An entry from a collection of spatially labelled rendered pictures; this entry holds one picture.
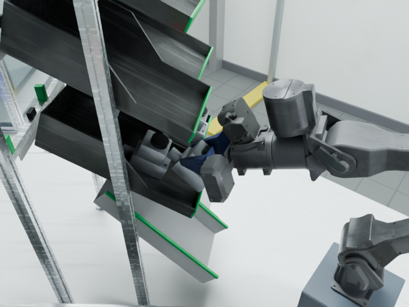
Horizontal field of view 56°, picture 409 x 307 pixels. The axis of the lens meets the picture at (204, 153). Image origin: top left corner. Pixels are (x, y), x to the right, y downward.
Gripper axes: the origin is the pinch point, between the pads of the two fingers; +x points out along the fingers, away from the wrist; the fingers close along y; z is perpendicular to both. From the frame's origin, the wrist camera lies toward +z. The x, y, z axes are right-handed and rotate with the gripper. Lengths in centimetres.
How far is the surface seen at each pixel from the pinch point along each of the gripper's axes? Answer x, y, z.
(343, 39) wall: 3, -240, -56
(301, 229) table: -4, -30, -44
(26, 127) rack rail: 26.5, 7.9, 11.3
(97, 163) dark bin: 14.1, 8.7, 4.3
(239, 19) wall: 86, -267, -34
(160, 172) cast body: 7.8, 2.6, -1.8
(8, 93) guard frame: 86, -35, 5
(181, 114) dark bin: 0.5, 2.1, 8.3
